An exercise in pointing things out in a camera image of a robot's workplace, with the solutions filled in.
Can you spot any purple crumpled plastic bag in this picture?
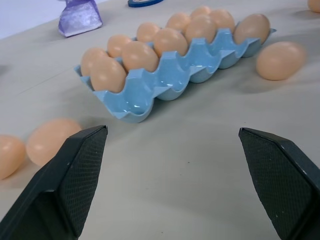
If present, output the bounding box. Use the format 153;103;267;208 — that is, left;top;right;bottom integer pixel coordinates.
58;0;104;38

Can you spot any blue tape roll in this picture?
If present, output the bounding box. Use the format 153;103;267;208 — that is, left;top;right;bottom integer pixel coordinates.
127;0;165;8

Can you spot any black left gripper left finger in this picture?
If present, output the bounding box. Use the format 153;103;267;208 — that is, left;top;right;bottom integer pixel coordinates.
0;124;109;240

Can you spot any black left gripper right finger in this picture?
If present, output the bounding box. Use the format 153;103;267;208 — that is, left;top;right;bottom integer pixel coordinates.
238;127;320;240

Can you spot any beige egg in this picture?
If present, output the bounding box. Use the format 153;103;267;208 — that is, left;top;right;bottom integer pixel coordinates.
307;0;320;14
208;8;236;34
136;21;161;43
89;57;128;94
165;12;192;32
0;134;26;181
190;6;212;19
25;118;83;167
107;34;133;59
121;41;160;74
234;13;271;44
153;27;189;57
185;14;218;43
255;41;308;81
80;47;109;77

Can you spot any blue egg tray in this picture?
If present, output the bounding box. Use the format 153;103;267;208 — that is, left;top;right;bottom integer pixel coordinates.
73;27;278;124

